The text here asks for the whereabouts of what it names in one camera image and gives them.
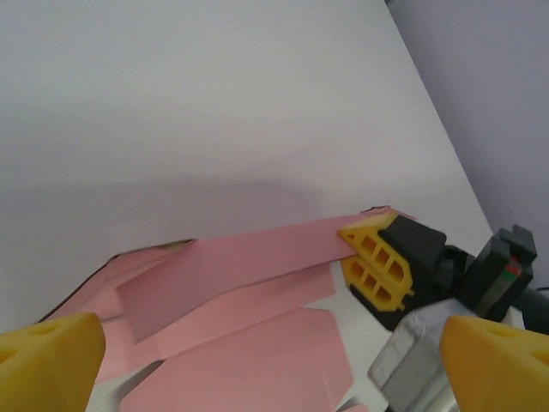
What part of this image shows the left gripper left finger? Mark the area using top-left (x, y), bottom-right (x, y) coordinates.
top-left (0, 312), bottom-right (106, 412)

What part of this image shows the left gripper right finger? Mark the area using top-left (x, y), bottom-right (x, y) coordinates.
top-left (438, 316), bottom-right (549, 412)

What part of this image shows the pink paper box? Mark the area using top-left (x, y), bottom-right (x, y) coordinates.
top-left (36, 205), bottom-right (419, 412)

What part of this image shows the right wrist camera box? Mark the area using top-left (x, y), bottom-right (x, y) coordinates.
top-left (367, 298), bottom-right (462, 412)

